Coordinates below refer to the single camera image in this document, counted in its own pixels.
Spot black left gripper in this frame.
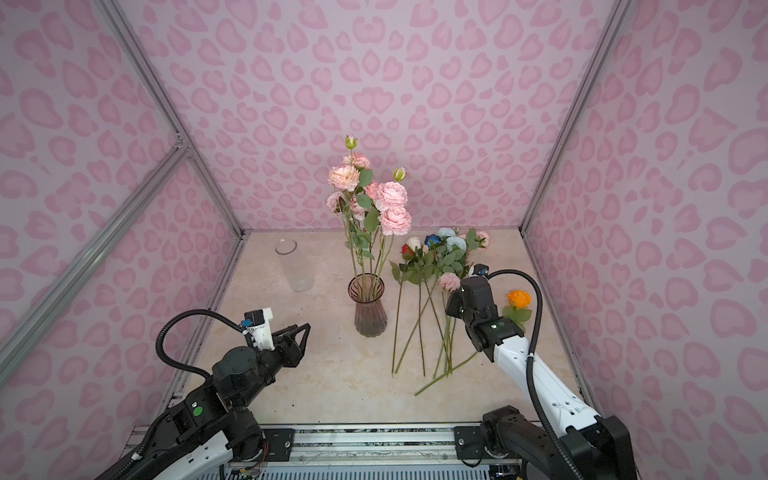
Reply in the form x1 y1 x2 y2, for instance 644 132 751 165
238 321 311 410

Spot orange flower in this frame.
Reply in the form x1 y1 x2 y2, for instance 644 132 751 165
502 290 532 328

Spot tall clear ribbed glass vase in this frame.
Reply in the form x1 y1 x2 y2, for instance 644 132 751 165
275 238 315 293

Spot pink ribbed glass vase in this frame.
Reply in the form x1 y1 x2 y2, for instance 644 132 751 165
348 273 387 338

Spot white rose spray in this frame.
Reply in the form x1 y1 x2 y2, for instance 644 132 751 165
406 236 423 252

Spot pink peony flower spray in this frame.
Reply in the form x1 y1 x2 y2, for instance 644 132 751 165
364 168 412 274

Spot pink rose bud spray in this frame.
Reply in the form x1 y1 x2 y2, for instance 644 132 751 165
328 135 372 275

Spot pink peony stem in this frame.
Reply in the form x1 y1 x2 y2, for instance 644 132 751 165
326 191 347 215

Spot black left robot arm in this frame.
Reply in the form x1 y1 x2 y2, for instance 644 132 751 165
99 324 311 479

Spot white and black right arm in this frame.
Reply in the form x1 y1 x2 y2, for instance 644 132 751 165
446 289 638 479

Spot pile of green flower stems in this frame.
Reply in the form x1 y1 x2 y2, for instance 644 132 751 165
390 228 490 392

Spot light blue flower spray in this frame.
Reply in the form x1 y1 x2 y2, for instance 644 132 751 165
437 227 467 253

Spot red rose stem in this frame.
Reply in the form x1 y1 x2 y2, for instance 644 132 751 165
391 244 414 374

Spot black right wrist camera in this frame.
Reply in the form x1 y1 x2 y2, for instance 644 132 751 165
460 264 494 312

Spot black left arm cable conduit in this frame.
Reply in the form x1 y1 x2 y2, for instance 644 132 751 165
155 308 247 380

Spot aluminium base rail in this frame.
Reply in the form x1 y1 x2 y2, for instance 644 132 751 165
125 421 637 480

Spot aluminium diagonal frame bar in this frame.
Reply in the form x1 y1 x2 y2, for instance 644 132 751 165
1 141 189 385

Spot aluminium frame post right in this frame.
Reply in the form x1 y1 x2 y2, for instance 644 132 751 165
519 0 637 239

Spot aluminium frame corner post left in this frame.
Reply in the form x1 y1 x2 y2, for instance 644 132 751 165
92 0 246 239

